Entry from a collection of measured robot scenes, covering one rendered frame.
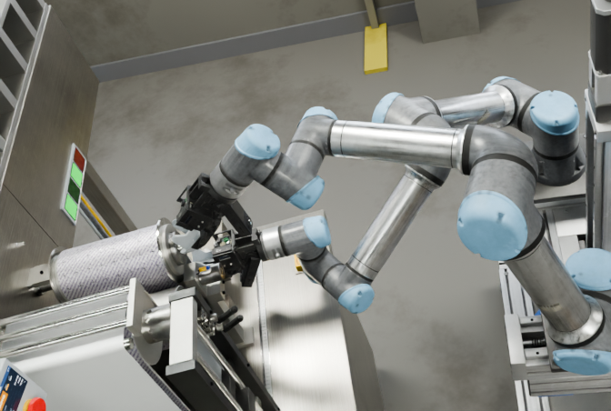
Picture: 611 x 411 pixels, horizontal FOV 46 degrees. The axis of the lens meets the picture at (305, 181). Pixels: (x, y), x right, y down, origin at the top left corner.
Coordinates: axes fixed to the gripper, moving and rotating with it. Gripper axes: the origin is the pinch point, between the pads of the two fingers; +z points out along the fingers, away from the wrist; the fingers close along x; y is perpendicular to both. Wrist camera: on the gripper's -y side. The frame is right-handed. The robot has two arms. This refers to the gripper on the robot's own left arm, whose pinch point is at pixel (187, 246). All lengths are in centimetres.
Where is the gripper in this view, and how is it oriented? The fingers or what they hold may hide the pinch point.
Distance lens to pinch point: 157.7
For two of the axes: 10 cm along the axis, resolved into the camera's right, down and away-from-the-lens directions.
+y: -8.2, -3.3, -4.6
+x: 1.0, 7.1, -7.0
